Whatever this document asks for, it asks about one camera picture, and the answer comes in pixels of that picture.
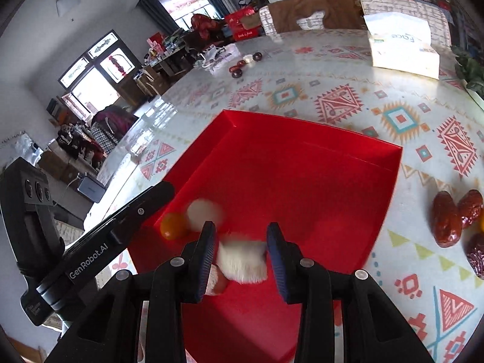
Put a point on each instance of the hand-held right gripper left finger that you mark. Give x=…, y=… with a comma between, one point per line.
x=206, y=257

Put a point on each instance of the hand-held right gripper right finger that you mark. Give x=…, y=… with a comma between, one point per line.
x=276, y=261

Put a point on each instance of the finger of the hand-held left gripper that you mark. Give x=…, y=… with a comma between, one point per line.
x=151, y=202

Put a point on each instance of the white sugarcane piece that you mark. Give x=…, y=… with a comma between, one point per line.
x=244, y=261
x=218, y=281
x=204, y=211

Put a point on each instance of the red plastic tray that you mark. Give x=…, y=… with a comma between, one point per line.
x=302, y=196

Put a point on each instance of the grey box device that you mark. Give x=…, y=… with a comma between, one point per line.
x=90, y=189

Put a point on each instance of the plaid clothing pile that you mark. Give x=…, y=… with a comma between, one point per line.
x=107, y=132

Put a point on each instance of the wooden glass door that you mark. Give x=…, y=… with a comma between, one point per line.
x=94, y=72

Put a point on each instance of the red cloth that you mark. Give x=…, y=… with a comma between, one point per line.
x=202, y=22

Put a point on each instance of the red gift box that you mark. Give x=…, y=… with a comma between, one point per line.
x=242, y=22

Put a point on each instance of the bright window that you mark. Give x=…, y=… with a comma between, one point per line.
x=189, y=3

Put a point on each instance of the white patterned chair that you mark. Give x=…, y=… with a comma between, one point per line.
x=267, y=20
x=435, y=11

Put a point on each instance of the square ceiling light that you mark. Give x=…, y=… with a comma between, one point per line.
x=69, y=0

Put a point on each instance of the white tissue box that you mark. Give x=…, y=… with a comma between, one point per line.
x=404, y=41

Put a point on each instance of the brown coat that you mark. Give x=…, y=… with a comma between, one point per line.
x=321, y=9

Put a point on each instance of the white oval plate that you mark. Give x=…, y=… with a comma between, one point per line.
x=477, y=96

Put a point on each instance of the green spinach leaves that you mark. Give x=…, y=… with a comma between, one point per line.
x=469, y=72

